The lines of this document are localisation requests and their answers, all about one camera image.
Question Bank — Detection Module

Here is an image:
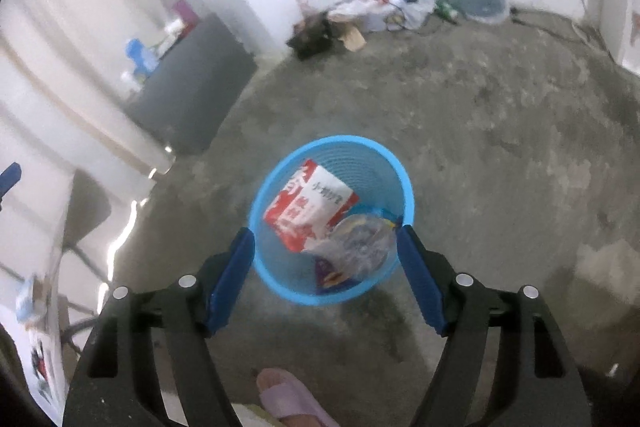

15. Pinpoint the clear plastic cup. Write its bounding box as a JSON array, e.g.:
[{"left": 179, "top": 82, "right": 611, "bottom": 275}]
[{"left": 321, "top": 215, "right": 396, "bottom": 280}]

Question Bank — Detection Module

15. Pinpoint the purple snack wrapper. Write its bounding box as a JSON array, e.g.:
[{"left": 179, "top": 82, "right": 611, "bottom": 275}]
[{"left": 314, "top": 258, "right": 352, "bottom": 295}]

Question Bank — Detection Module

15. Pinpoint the red white snack box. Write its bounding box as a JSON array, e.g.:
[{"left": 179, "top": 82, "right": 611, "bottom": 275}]
[{"left": 262, "top": 159, "right": 359, "bottom": 253}]

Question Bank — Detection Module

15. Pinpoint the pink slipper foot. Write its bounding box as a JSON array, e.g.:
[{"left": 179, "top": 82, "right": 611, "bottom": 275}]
[{"left": 256, "top": 369, "right": 340, "bottom": 427}]

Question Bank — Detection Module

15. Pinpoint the blue lotion bottle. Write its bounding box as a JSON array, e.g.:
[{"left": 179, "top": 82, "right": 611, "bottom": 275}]
[{"left": 125, "top": 39, "right": 160, "bottom": 77}]

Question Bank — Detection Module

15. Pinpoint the dark grey cabinet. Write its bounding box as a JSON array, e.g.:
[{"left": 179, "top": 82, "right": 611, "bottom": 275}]
[{"left": 125, "top": 14, "right": 257, "bottom": 155}]

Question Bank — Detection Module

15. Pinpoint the white curtain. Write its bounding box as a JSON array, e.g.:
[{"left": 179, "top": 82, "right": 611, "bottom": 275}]
[{"left": 1, "top": 0, "right": 272, "bottom": 172}]

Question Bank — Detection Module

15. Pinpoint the blue plastic waste basket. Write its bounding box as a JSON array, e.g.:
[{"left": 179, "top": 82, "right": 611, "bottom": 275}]
[{"left": 248, "top": 134, "right": 416, "bottom": 306}]

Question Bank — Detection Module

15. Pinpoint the purple box on cabinet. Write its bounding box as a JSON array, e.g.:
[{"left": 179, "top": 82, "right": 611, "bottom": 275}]
[{"left": 172, "top": 0, "right": 201, "bottom": 34}]

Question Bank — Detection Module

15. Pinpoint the dark box on floor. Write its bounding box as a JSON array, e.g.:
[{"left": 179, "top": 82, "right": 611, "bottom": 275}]
[{"left": 286, "top": 12, "right": 337, "bottom": 61}]

